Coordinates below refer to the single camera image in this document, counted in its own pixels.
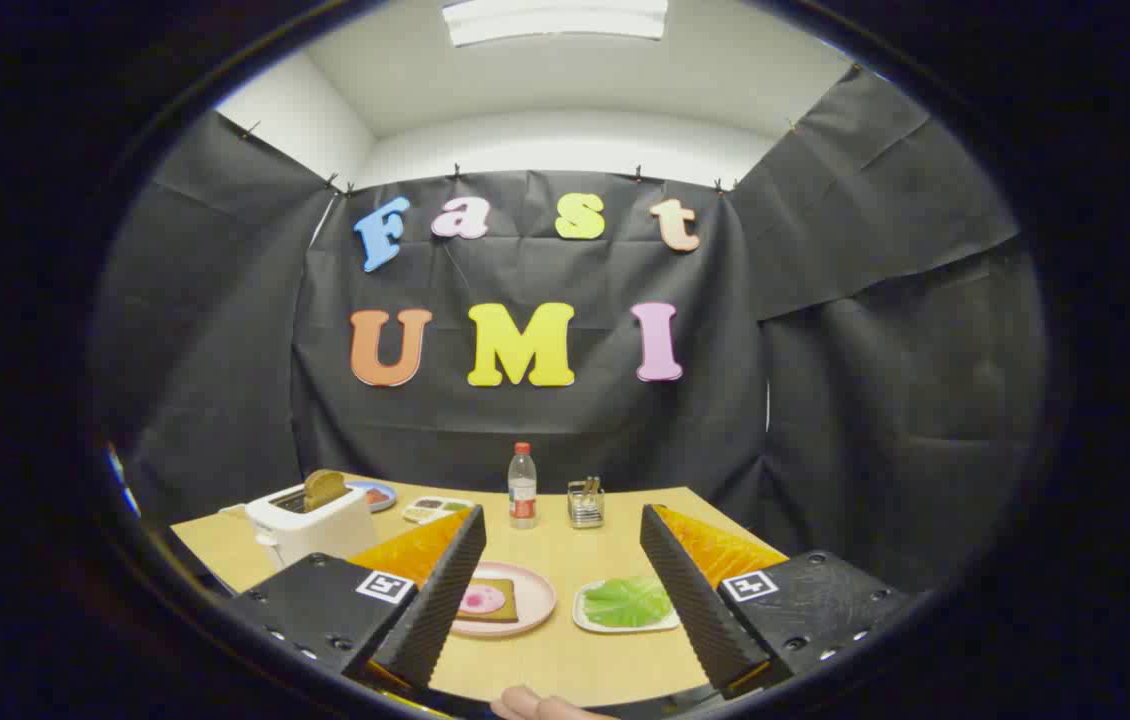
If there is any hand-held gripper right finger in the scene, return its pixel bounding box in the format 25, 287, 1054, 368
639, 503, 916, 701

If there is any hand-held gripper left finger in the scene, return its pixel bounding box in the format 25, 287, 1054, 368
225, 505, 488, 696

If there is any green lettuce leaf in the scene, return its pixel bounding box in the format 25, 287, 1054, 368
582, 575, 674, 629

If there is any bread slice with ham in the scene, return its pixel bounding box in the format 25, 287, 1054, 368
460, 577, 519, 624

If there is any pink plate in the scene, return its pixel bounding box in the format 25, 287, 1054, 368
450, 561, 558, 639

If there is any white divided seasoning tray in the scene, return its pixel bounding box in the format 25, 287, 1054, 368
402, 496, 474, 525

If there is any white plate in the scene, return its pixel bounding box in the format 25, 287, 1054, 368
572, 577, 681, 635

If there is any blue plate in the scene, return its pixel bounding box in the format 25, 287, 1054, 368
345, 481, 398, 513

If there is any clear bottle red cap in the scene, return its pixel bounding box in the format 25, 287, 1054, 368
508, 442, 538, 530

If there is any metal mesh utensil holder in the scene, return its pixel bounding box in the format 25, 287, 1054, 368
567, 482, 606, 529

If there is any white toaster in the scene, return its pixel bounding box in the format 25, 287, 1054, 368
245, 483, 381, 571

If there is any brown toast slice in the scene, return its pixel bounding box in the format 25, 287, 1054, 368
303, 469, 348, 512

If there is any ceiling light panel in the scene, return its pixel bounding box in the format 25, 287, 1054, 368
440, 0, 671, 48

